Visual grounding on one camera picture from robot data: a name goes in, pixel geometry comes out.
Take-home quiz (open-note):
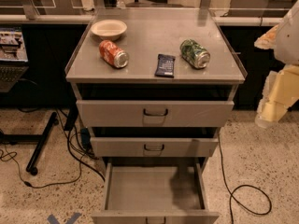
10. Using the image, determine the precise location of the white paper bowl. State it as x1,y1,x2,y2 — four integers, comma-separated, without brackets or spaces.
91,20,127,41

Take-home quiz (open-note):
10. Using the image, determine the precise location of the black desk stand leg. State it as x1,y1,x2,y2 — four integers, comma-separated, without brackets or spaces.
0,112,58,175

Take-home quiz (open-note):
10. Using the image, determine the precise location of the grey metal drawer cabinet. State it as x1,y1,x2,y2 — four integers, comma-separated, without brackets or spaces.
64,7,249,224

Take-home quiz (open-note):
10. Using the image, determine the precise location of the green soda can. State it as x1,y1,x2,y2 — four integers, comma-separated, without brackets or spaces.
180,39,210,69

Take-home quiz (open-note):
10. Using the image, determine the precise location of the laptop computer on desk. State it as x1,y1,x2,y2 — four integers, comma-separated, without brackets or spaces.
0,26,29,93

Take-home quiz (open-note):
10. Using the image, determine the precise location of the red soda can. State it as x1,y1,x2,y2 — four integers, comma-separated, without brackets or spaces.
99,40,129,68

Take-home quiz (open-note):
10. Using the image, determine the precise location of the grey middle drawer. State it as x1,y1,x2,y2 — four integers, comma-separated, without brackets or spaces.
91,137,218,157

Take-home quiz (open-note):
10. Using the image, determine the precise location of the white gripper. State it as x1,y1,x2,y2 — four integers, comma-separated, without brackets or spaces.
254,0,299,128

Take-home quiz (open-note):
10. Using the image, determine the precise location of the clear plastic bottle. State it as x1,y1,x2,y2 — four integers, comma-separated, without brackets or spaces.
117,0,126,8

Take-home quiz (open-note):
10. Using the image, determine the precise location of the grey open bottom drawer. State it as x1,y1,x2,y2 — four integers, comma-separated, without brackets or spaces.
92,160,219,224

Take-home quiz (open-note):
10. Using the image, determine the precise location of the grey top drawer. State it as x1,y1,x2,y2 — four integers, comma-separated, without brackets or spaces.
77,100,234,127

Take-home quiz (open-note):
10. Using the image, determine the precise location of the black cable right floor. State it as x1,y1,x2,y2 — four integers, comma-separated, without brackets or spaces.
217,134,273,224

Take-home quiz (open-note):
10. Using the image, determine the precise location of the black cables left floor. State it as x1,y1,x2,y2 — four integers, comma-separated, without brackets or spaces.
0,107,107,189

